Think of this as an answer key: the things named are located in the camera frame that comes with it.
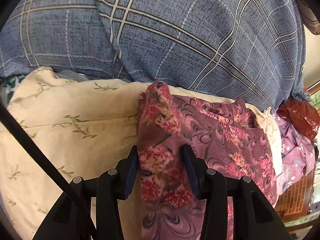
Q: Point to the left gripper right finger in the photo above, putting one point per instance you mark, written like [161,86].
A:
[253,215]

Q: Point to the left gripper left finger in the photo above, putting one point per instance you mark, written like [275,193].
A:
[65,220]

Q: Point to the maroon floral garment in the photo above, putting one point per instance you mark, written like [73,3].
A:
[226,136]

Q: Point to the purple floral garment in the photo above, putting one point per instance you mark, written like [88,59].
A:
[297,155]

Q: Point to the cream leaf-print blanket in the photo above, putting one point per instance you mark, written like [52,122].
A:
[85,128]

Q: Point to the dark red cloth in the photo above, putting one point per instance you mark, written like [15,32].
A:
[302,115]

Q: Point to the blue plaid bed sheet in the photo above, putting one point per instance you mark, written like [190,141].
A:
[252,49]

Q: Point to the beige striped pillow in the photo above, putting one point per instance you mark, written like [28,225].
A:
[308,17]

